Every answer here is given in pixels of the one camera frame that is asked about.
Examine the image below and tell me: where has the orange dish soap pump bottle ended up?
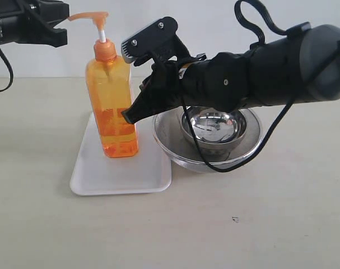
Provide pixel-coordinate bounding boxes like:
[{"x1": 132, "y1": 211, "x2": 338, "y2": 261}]
[{"x1": 68, "y1": 12, "x2": 138, "y2": 158}]

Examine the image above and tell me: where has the small stainless steel bowl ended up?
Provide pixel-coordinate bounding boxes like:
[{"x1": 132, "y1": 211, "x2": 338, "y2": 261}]
[{"x1": 180, "y1": 106, "x2": 248, "y2": 154}]

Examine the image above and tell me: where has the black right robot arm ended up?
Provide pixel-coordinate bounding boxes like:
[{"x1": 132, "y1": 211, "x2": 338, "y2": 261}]
[{"x1": 122, "y1": 25, "x2": 340, "y2": 124}]

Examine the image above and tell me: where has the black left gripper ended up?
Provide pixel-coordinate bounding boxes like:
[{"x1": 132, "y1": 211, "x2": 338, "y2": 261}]
[{"x1": 0, "y1": 1, "x2": 69, "y2": 48}]

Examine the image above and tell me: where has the white rectangular plastic tray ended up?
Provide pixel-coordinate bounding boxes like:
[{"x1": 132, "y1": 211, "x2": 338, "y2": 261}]
[{"x1": 69, "y1": 115, "x2": 172, "y2": 196}]

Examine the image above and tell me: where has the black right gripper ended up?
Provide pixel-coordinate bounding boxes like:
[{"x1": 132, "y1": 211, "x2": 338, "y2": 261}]
[{"x1": 122, "y1": 39, "x2": 192, "y2": 124}]

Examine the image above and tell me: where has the large stainless steel basin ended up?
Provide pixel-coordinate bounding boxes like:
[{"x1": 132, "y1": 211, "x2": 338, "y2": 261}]
[{"x1": 153, "y1": 108, "x2": 263, "y2": 173}]

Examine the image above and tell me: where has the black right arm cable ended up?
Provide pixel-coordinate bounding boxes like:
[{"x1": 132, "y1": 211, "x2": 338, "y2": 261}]
[{"x1": 180, "y1": 0, "x2": 340, "y2": 174}]

